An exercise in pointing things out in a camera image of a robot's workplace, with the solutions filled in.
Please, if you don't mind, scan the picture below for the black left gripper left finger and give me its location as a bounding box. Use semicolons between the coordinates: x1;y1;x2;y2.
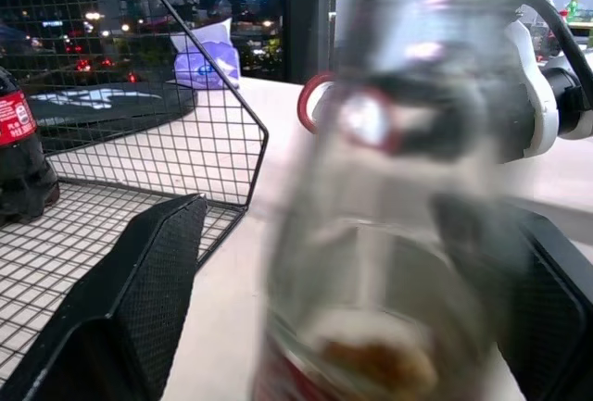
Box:
0;192;208;401

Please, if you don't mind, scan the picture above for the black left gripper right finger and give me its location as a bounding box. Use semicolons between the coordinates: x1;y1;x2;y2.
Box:
437;193;593;401

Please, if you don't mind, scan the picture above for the clear glass bottle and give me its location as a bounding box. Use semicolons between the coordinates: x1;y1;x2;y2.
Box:
251;0;538;401

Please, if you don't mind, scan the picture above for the cola bottle with red label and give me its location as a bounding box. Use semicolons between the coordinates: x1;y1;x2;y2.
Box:
0;65;62;227

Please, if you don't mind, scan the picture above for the black round printed tray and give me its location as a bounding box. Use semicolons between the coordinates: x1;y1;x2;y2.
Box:
26;79;201;155

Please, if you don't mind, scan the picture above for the purple tissue pack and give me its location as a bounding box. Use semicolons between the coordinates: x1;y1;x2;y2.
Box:
169;16;243;92

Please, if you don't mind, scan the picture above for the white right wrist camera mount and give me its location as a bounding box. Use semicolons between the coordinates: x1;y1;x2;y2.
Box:
503;19;562;160

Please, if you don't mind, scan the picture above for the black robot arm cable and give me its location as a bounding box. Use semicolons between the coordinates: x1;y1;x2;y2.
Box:
503;0;593;99

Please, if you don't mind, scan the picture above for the black wire mesh basket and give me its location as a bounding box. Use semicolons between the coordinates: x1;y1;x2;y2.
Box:
0;0;271;386

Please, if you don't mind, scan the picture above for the black window frame post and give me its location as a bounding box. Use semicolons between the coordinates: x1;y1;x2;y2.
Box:
281;0;338;86

